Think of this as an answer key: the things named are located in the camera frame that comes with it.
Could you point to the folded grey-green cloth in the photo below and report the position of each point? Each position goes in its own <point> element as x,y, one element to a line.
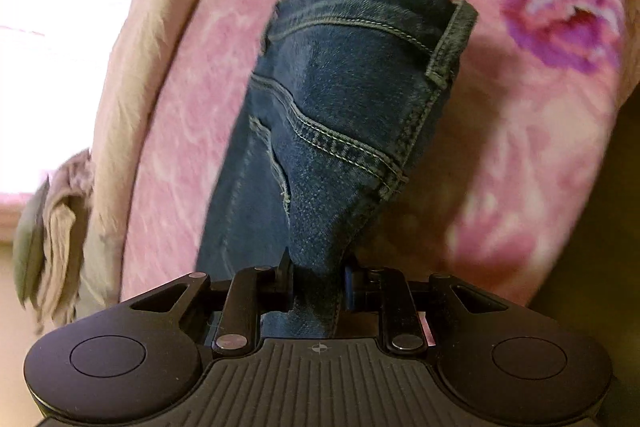
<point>27,247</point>

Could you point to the grey and pink quilt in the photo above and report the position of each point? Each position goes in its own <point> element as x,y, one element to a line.
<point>135,107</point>

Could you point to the blue jeans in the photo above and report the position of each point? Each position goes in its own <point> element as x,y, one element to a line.
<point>340,107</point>

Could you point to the folded pink beige blankets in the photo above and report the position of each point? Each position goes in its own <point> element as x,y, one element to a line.
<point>65,232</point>

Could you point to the pink floral bedsheet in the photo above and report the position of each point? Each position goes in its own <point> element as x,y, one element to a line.
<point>500,157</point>

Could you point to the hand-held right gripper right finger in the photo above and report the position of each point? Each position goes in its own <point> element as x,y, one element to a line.
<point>352,292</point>

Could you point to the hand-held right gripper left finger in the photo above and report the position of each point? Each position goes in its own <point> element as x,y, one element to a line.
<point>282,287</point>

